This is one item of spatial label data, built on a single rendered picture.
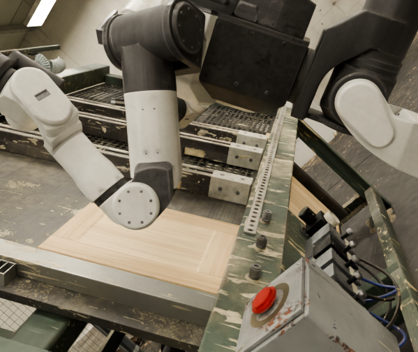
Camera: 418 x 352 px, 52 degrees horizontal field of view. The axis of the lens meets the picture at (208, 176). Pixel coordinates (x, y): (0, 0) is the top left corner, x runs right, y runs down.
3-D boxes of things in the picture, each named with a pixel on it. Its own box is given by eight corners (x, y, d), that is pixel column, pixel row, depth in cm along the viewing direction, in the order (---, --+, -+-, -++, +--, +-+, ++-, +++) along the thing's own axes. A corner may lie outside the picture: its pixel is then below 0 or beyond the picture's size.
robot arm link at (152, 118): (187, 212, 82) (178, 95, 79) (184, 228, 69) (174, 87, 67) (127, 216, 82) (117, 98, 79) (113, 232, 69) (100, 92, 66)
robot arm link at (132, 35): (199, 90, 73) (194, 8, 71) (167, 86, 65) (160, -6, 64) (147, 96, 79) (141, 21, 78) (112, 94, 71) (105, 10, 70)
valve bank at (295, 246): (433, 371, 73) (333, 280, 71) (367, 408, 78) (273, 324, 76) (384, 235, 118) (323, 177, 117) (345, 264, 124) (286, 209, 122)
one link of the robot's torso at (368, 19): (423, 3, 86) (340, -25, 87) (442, 1, 74) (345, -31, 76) (362, 129, 97) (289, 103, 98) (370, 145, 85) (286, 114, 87)
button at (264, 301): (283, 309, 50) (271, 297, 50) (260, 327, 52) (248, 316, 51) (285, 289, 54) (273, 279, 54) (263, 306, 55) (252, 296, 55)
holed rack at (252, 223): (255, 235, 105) (255, 233, 105) (243, 232, 105) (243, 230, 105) (287, 107, 256) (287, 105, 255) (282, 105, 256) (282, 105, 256)
